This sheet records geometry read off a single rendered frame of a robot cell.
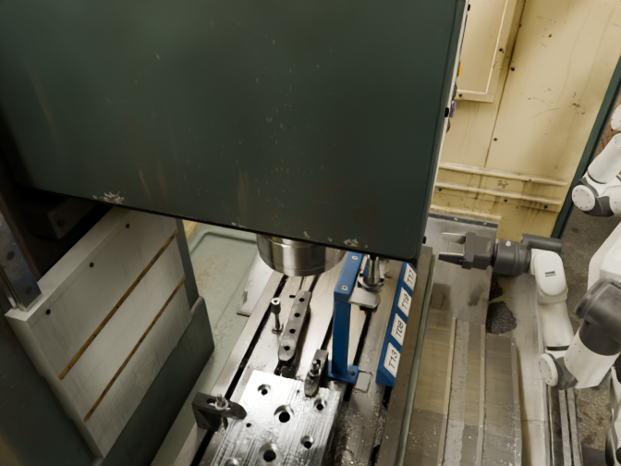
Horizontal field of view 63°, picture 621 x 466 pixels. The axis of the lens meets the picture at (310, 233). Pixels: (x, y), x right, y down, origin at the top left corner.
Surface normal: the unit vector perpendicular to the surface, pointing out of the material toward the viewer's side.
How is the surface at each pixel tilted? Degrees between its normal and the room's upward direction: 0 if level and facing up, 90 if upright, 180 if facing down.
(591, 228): 0
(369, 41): 90
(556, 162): 90
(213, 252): 0
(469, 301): 24
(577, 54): 90
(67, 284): 91
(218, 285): 0
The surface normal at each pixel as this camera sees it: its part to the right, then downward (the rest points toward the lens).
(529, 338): -0.29, -0.79
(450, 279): -0.12, -0.45
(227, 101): -0.29, 0.61
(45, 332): 0.96, 0.18
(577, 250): -0.01, -0.77
